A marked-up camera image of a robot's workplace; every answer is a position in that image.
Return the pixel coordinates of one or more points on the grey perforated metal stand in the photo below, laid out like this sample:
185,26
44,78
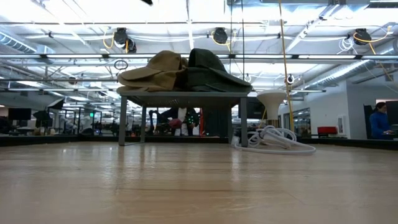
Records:
183,97

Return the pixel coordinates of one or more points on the person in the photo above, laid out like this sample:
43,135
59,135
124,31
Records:
183,121
379,123

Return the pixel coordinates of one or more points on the black screen panel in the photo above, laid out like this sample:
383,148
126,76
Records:
256,109

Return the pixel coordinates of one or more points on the white mushroom-shaped stand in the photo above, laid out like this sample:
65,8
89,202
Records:
272,102

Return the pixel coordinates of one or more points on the black monitor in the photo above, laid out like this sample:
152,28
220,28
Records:
367,116
392,110
19,114

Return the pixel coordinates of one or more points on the red box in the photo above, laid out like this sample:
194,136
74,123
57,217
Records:
326,130

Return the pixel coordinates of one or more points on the silver ventilation duct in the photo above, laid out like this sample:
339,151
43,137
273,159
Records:
339,73

